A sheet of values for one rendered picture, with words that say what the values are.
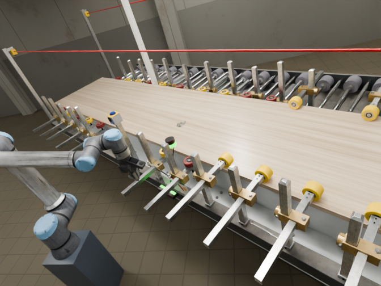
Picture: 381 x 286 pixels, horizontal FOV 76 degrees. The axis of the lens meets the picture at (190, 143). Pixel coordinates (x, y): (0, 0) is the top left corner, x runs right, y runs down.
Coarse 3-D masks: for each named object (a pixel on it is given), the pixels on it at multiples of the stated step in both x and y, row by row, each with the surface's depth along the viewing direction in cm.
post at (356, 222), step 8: (352, 216) 82; (360, 216) 81; (352, 224) 83; (360, 224) 80; (352, 232) 85; (360, 232) 84; (352, 240) 87; (344, 256) 95; (352, 256) 92; (344, 264) 98; (352, 264) 95; (344, 272) 101
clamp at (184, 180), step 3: (180, 171) 160; (171, 174) 161; (174, 174) 160; (177, 174) 159; (180, 174) 158; (186, 174) 157; (174, 177) 161; (177, 177) 157; (180, 177) 156; (183, 177) 155; (186, 177) 156; (180, 180) 157; (183, 180) 155; (186, 180) 157; (183, 183) 157
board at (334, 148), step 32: (96, 96) 312; (128, 96) 283; (160, 96) 259; (192, 96) 238; (224, 96) 221; (128, 128) 221; (160, 128) 205; (192, 128) 192; (224, 128) 181; (256, 128) 171; (288, 128) 162; (320, 128) 153; (352, 128) 146; (256, 160) 146; (288, 160) 139; (320, 160) 133; (352, 160) 127; (352, 192) 113
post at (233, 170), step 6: (228, 168) 113; (234, 168) 112; (228, 174) 116; (234, 174) 113; (234, 180) 116; (234, 186) 119; (240, 186) 120; (240, 210) 129; (246, 210) 132; (240, 216) 133; (246, 216) 133
